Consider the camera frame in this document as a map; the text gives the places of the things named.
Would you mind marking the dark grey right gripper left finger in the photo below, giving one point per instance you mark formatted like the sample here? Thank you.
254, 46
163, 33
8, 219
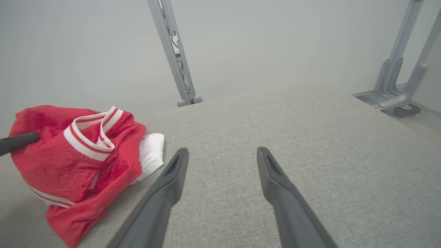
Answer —
155, 206

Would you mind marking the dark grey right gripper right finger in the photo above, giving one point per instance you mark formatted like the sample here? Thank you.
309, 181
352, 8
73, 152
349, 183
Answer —
293, 213

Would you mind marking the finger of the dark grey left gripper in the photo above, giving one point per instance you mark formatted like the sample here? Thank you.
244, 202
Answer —
17, 142

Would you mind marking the red white basketball jersey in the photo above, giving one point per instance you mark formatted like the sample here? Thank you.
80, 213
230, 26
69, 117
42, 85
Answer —
51, 155

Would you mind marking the black caster wheel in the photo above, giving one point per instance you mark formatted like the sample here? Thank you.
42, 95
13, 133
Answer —
408, 111

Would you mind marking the small white junction box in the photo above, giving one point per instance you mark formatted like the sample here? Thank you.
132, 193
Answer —
176, 51

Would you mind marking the grey metal partition post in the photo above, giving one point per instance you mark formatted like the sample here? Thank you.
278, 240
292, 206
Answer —
164, 38
197, 99

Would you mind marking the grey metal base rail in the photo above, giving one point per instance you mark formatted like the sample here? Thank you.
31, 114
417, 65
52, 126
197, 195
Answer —
367, 97

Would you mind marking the grey upright stand post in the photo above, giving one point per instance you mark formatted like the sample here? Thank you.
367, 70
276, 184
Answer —
401, 44

